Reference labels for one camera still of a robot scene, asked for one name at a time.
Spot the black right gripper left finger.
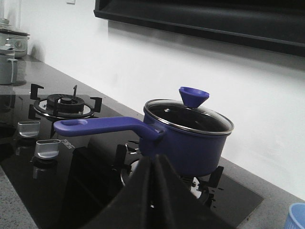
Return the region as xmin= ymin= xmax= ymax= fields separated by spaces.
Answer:
xmin=85 ymin=157 xmax=151 ymax=229

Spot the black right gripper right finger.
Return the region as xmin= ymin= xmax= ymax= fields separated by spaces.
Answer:
xmin=153 ymin=155 xmax=233 ymax=229

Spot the blue saucepan with handle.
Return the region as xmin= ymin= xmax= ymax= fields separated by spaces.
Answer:
xmin=53 ymin=111 xmax=230 ymax=177

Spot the glass lid with blue knob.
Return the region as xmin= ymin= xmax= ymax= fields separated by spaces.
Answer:
xmin=144 ymin=86 xmax=234 ymax=135

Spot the light blue ribbed cup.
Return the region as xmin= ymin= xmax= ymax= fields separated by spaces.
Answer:
xmin=284 ymin=203 xmax=305 ymax=229

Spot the black right burner with grate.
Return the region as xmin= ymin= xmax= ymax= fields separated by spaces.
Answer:
xmin=113 ymin=143 xmax=224 ymax=205

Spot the black burner with grate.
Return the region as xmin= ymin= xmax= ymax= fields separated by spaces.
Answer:
xmin=30 ymin=83 xmax=102 ymax=119
xmin=113 ymin=143 xmax=224 ymax=205

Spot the black glass gas cooktop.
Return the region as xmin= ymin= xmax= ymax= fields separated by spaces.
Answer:
xmin=0 ymin=94 xmax=263 ymax=229

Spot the silver stove knob front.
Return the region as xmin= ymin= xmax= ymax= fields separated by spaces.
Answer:
xmin=34 ymin=139 xmax=60 ymax=160

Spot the silver stove knob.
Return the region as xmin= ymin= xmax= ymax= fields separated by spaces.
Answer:
xmin=18 ymin=121 xmax=40 ymax=138
xmin=34 ymin=139 xmax=60 ymax=160

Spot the black left burner with grate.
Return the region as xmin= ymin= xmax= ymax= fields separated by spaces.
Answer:
xmin=30 ymin=83 xmax=102 ymax=119

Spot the silver stove knob rear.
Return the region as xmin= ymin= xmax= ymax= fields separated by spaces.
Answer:
xmin=18 ymin=121 xmax=40 ymax=138

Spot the white kettle jug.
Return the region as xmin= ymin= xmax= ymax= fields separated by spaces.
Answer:
xmin=0 ymin=44 xmax=18 ymax=84

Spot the grey kitchen appliance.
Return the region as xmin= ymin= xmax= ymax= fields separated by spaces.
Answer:
xmin=0 ymin=28 xmax=29 ymax=58

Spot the black range hood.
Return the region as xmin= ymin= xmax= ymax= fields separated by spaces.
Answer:
xmin=94 ymin=0 xmax=305 ymax=57

